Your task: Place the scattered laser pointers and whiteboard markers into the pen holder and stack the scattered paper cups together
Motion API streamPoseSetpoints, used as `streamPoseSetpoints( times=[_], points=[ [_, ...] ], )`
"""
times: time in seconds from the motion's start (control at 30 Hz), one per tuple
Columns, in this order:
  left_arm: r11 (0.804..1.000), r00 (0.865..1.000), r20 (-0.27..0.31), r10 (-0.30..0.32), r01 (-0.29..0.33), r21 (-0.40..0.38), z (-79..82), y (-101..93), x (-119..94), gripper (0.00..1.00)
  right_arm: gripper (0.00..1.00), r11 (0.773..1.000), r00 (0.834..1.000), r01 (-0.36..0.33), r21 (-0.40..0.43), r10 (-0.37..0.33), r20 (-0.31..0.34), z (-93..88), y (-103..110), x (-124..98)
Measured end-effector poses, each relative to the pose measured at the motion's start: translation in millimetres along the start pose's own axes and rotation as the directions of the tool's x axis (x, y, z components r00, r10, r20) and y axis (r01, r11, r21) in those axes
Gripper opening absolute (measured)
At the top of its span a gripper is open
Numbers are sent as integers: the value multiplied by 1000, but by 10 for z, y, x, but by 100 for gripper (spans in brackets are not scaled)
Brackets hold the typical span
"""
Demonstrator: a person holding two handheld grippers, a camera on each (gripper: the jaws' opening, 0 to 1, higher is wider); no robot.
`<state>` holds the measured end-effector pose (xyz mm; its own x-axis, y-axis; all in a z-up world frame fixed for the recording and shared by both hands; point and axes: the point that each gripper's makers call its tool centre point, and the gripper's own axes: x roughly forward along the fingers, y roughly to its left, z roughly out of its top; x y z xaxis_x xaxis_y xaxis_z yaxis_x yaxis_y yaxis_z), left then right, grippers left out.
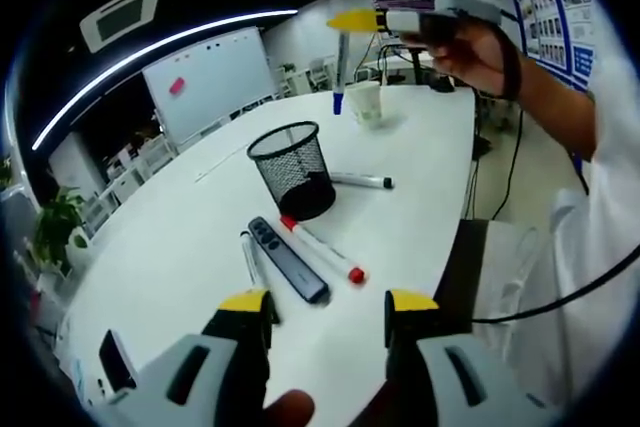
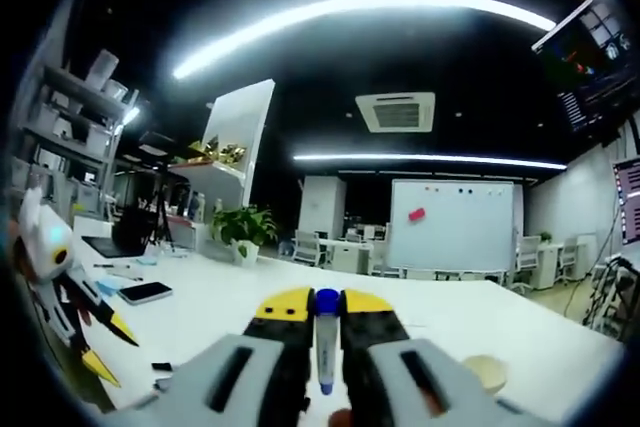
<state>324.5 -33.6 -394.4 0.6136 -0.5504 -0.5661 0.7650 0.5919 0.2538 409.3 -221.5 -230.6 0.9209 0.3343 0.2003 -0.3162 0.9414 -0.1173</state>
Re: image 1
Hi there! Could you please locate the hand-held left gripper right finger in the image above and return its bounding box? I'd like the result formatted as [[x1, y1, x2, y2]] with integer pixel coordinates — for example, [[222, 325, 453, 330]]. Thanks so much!
[[383, 289, 556, 427]]

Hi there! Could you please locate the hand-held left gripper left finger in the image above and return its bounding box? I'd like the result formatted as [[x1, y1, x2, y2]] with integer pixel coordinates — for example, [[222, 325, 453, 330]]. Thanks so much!
[[104, 288, 275, 427]]

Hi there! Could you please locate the blue cap whiteboard marker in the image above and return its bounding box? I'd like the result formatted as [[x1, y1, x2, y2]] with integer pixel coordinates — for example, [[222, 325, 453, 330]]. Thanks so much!
[[332, 29, 351, 117]]

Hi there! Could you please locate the white printed paper cup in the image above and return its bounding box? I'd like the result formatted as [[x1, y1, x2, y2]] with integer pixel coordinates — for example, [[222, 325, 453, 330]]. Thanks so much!
[[345, 82, 383, 131]]

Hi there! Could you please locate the black cap whiteboard marker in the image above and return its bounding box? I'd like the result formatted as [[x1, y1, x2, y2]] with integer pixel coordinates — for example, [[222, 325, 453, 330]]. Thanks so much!
[[329, 171, 395, 192], [239, 230, 282, 327]]

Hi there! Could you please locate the dark grey laser pointer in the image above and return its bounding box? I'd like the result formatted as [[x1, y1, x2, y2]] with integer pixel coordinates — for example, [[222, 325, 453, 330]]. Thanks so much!
[[248, 216, 330, 304]]

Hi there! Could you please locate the red cap whiteboard marker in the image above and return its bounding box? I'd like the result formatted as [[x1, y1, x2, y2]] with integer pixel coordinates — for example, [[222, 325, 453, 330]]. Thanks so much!
[[279, 215, 366, 286]]

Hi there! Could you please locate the black mesh pen holder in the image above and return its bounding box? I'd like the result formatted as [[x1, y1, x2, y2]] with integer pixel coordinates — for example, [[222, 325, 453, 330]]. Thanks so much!
[[246, 120, 337, 222]]

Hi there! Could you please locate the white rolling whiteboard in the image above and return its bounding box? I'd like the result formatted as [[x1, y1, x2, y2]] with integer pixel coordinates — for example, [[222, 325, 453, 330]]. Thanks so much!
[[142, 26, 279, 146]]

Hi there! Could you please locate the person's right hand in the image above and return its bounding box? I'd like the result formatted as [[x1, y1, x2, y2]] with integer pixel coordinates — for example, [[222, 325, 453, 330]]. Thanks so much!
[[399, 15, 524, 99]]

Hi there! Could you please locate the person's left hand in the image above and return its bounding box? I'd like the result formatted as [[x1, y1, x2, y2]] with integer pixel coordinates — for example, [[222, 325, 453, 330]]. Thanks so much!
[[263, 389, 317, 427]]

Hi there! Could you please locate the black phone on stand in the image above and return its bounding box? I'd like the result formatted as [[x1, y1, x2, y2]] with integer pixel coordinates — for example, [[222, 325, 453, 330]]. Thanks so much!
[[98, 329, 139, 393]]

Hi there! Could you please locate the potted green plant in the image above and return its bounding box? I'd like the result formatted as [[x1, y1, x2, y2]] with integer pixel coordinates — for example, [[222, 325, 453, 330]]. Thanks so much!
[[32, 186, 94, 268]]

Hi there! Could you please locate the long ceiling light strip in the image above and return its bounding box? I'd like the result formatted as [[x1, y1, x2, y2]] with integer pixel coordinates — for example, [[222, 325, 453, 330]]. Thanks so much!
[[30, 9, 300, 152]]

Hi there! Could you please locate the ceiling air conditioner vent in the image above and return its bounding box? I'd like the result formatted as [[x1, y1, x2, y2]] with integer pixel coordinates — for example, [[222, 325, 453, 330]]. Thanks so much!
[[78, 0, 165, 54]]

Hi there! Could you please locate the black wrist strap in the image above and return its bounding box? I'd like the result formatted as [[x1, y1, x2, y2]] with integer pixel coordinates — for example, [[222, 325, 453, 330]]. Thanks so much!
[[497, 29, 525, 101]]

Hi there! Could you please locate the blue wall display board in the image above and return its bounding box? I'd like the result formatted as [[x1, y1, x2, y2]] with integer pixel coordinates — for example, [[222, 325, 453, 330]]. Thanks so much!
[[509, 0, 601, 93]]

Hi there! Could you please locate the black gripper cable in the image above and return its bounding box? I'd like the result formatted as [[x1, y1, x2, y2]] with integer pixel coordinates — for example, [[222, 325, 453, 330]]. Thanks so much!
[[469, 246, 640, 324], [492, 96, 526, 221]]

